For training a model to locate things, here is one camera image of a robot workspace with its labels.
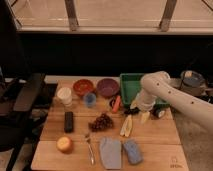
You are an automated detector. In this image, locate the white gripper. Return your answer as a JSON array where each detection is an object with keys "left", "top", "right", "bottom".
[{"left": 129, "top": 99, "right": 157, "bottom": 125}]

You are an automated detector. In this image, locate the green plastic tray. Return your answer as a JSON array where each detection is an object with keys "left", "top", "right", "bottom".
[{"left": 120, "top": 73, "right": 169, "bottom": 110}]

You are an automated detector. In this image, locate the peeled yellow banana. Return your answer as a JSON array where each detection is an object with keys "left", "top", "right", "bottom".
[{"left": 120, "top": 115, "right": 132, "bottom": 137}]

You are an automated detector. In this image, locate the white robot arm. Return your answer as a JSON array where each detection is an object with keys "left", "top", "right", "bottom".
[{"left": 135, "top": 71, "right": 213, "bottom": 131}]

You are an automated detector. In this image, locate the small blue cup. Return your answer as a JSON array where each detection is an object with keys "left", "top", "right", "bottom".
[{"left": 83, "top": 93, "right": 96, "bottom": 108}]

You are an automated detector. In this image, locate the white plastic cup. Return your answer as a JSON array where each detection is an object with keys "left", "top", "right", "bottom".
[{"left": 57, "top": 87, "right": 72, "bottom": 106}]

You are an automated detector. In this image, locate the purple bowl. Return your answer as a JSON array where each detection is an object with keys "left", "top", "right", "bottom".
[{"left": 96, "top": 78, "right": 119, "bottom": 98}]

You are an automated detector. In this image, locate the bunch of dark grapes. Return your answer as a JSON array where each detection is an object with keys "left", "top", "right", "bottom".
[{"left": 88, "top": 113, "right": 114, "bottom": 132}]

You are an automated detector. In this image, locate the grey pot with lid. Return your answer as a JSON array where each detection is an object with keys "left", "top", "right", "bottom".
[{"left": 180, "top": 70, "right": 205, "bottom": 96}]

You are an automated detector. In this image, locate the grey folded cloth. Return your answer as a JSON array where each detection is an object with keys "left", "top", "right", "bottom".
[{"left": 99, "top": 137, "right": 122, "bottom": 170}]

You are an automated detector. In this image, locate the orange bowl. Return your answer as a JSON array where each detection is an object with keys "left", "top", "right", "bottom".
[{"left": 73, "top": 79, "right": 94, "bottom": 97}]

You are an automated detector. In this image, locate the metal spoon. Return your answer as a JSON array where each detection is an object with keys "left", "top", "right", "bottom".
[{"left": 85, "top": 133, "right": 95, "bottom": 165}]

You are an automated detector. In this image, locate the black rectangular block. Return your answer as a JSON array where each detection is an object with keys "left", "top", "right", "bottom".
[{"left": 64, "top": 112, "right": 73, "bottom": 133}]

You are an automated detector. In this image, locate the yellow apple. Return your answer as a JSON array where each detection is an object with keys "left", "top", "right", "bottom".
[{"left": 56, "top": 136, "right": 73, "bottom": 153}]

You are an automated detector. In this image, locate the black office chair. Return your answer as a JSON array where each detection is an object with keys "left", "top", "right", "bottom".
[{"left": 0, "top": 73, "right": 45, "bottom": 171}]

